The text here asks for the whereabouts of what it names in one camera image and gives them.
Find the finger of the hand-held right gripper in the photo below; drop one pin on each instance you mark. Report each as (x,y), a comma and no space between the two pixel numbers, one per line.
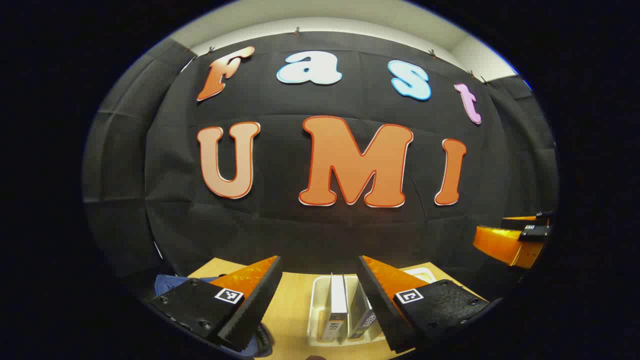
(520,220)
(500,245)

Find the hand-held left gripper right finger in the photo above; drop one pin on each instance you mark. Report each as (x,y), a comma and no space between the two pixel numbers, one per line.
(382,310)

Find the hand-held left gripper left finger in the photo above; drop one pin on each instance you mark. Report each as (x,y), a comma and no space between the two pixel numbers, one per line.
(257,305)

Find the blue cover book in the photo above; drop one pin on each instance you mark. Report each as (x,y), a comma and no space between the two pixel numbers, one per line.
(362,320)

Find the white spine book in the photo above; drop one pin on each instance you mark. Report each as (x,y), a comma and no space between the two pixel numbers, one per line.
(339,300)

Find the white bookshelf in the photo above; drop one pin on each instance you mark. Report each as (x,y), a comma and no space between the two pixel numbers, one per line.
(316,310)

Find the blue schoolbag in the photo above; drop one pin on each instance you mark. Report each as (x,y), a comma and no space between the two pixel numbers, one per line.
(167,284)

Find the black backdrop cloth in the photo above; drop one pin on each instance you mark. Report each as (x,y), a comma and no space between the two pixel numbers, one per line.
(270,225)

